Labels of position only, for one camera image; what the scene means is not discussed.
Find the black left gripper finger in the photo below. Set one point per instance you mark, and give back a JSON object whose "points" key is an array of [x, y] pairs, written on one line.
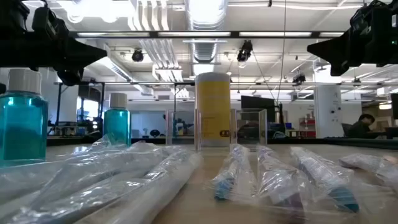
{"points": [[79, 49], [81, 62]]}

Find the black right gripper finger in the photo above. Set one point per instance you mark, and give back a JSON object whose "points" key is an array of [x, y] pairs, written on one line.
{"points": [[337, 56], [337, 40]]}

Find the purple toothbrush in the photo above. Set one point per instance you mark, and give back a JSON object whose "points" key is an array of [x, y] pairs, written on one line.
{"points": [[370, 166], [276, 180]]}

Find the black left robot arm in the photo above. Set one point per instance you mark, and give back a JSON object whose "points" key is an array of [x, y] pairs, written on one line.
{"points": [[15, 46]]}

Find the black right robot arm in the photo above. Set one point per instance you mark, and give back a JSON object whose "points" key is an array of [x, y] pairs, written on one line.
{"points": [[388, 37]]}

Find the black ceiling spotlight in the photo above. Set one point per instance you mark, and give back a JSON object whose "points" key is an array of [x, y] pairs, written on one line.
{"points": [[137, 55], [298, 78], [245, 51]]}

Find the white pillar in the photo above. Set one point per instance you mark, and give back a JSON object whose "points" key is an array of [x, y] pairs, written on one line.
{"points": [[326, 112]]}

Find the black overhead light bar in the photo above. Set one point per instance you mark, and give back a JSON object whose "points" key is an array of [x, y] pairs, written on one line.
{"points": [[280, 34]]}

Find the black computer monitor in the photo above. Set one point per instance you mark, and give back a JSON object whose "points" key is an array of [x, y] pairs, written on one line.
{"points": [[395, 105], [258, 102]]}

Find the black office chair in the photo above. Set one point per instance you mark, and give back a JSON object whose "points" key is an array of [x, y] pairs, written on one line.
{"points": [[346, 129]]}

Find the person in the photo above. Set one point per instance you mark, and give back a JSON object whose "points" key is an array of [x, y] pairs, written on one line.
{"points": [[360, 126]]}

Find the red shelf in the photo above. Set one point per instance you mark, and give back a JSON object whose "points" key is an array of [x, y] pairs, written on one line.
{"points": [[306, 134]]}

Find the clear acrylic organizer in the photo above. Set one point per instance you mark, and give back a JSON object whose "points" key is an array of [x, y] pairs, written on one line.
{"points": [[248, 130]]}

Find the yellow canister white lid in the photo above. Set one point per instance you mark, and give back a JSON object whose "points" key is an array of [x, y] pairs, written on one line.
{"points": [[214, 109]]}

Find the black background rig frame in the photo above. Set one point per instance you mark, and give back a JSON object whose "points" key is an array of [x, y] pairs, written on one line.
{"points": [[59, 99]]}

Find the black metal table frame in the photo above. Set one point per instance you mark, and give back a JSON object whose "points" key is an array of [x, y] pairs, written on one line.
{"points": [[311, 141]]}

